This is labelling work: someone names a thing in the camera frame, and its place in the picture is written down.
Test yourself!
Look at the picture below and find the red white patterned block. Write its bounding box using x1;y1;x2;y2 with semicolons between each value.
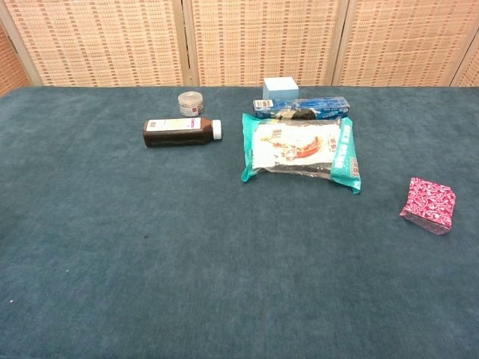
399;177;458;236

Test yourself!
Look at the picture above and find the teal white snack bag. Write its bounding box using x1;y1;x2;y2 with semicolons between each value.
240;113;363;195

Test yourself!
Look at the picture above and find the brown bottle white cap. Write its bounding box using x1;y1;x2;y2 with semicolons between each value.
142;116;223;148

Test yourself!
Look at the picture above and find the small clear plastic jar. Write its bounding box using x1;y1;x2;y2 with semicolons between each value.
177;91;205;117

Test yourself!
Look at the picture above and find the light blue cube box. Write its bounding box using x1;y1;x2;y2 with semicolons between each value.
262;76;300;101

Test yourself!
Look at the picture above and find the teal felt table cover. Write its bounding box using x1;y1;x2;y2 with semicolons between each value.
0;85;479;359

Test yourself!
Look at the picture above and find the long blue carton box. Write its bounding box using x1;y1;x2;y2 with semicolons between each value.
252;96;351;121

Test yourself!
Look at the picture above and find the woven bamboo screen panel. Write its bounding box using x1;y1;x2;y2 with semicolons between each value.
0;0;194;88
182;0;351;88
331;0;479;88
0;20;33;98
451;37;479;88

